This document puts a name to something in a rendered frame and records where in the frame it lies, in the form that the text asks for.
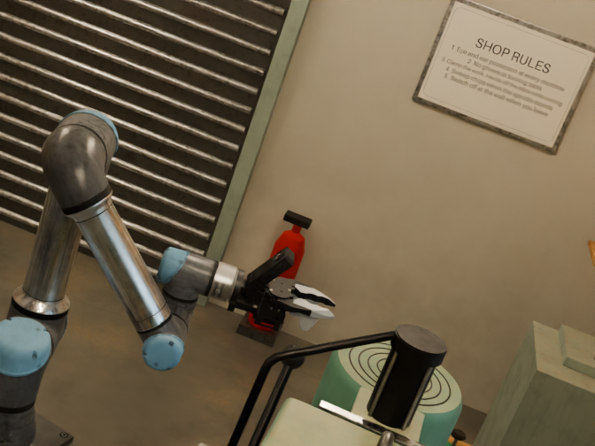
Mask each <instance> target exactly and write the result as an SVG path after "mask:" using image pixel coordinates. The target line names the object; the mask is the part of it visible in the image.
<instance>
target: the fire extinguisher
mask: <svg viewBox="0 0 595 446"><path fill-rule="evenodd" d="M283 220H285V221H287V222H289V223H292V224H294V225H293V227H292V229H291V230H286V231H284V232H283V233H282V234H281V235H280V237H279V238H278V239H277V240H276V241H275V243H274V247H273V250H272V252H271V255H270V258H271V257H273V256H274V255H275V254H277V253H278V252H279V251H280V250H283V249H284V248H285V247H289V248H290V249H291V250H292V251H293V252H294V253H295V259H294V265H293V266H292V267H291V268H290V269H289V270H287V271H285V272H284V273H282V274H281V275H279V276H278V277H283V278H286V279H292V280H295V278H296V275H297V272H298V268H299V266H300V264H301V261H302V258H303V256H304V254H305V238H304V236H302V235H301V234H300V231H301V229H302V228H305V229H308V228H309V227H310V226H311V224H312V221H313V220H312V219H309V218H307V217H305V216H302V215H300V214H297V213H295V212H293V211H289V210H287V211H286V213H285V214H284V217H283ZM283 323H284V322H283ZM283 323H282V324H281V325H280V327H279V329H278V331H276V330H273V329H271V328H267V327H263V326H260V325H256V324H254V319H253V313H250V312H246V313H245V314H244V316H243V318H242V320H241V322H240V323H239V326H238V328H237V330H236V332H237V333H238V334H240V335H243V336H246V337H248V338H251V339H252V340H255V341H257V342H261V343H263V344H265V345H267V346H270V347H274V343H275V341H276V339H277V337H278V335H279V333H280V332H281V330H282V326H283Z"/></svg>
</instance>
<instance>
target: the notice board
mask: <svg viewBox="0 0 595 446"><path fill-rule="evenodd" d="M594 67H595V47H592V46H590V45H588V44H585V43H582V42H579V41H576V40H574V39H571V38H568V37H566V36H564V35H560V34H557V33H554V32H553V31H550V30H547V29H545V28H542V27H539V26H536V25H533V24H531V23H529V22H526V21H524V20H521V19H517V18H515V17H512V16H510V15H507V14H504V13H503V12H498V11H496V10H493V9H491V8H489V7H486V6H483V5H481V4H477V3H475V2H472V1H469V0H451V1H450V3H449V5H448V8H447V10H446V13H445V15H444V18H443V21H442V23H441V26H440V28H439V30H438V32H437V37H436V39H435V41H434V43H433V46H432V48H431V51H430V53H429V56H428V59H427V61H426V64H425V66H424V68H423V71H422V73H421V77H420V79H419V81H418V84H417V86H416V89H415V91H414V93H413V97H412V99H413V100H415V101H418V102H420V103H423V104H426V105H429V106H431V107H434V108H436V109H438V110H441V111H443V112H447V113H450V114H452V115H454V116H457V117H459V118H462V119H465V120H468V121H471V122H473V123H476V124H477V125H480V126H483V127H487V128H489V129H491V130H494V131H496V132H499V133H501V134H503V135H507V136H510V137H512V138H514V139H517V140H519V141H522V142H525V143H528V144H530V145H533V146H535V147H538V148H540V149H542V150H547V151H549V152H551V153H553V154H554V153H555V151H556V150H557V148H558V146H559V143H560V140H561V138H562V136H563V135H564V132H565V130H566V128H567V126H568V123H569V121H570V119H571V117H572V115H573V113H574V111H575V108H576V106H577V104H578V102H579V100H580V97H581V95H582V93H583V91H584V89H585V86H586V84H587V82H588V80H589V79H590V77H591V73H592V71H593V69H594Z"/></svg>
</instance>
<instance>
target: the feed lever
mask: <svg viewBox="0 0 595 446"><path fill-rule="evenodd" d="M297 348H301V347H300V346H298V345H296V344H290V345H288V346H286V347H285V348H284V349H283V350H282V351H284V350H293V349H297ZM304 362H305V357H301V358H293V359H287V360H283V361H282V364H283V368H282V370H281V372H280V375H279V377H278V379H277V381H276V383H275V385H274V388H273V391H272V393H271V395H270V397H269V399H268V401H267V404H266V407H265V409H264V411H263V412H262V415H261V417H260V419H259V422H258V424H257V426H256V428H255V430H254V433H253V435H252V437H251V440H250V442H249V444H248V446H259V444H260V442H261V440H262V438H263V435H264V433H265V432H266V430H267V426H268V424H269V422H270V419H271V418H272V416H273V413H274V410H275V408H276V405H277V404H278V402H279V400H280V397H281V395H282V392H283V390H284V388H285V386H286V384H287V381H288V379H289V377H290V374H291V372H292V370H293V369H297V368H299V367H300V366H301V365H302V364H303V363H304Z"/></svg>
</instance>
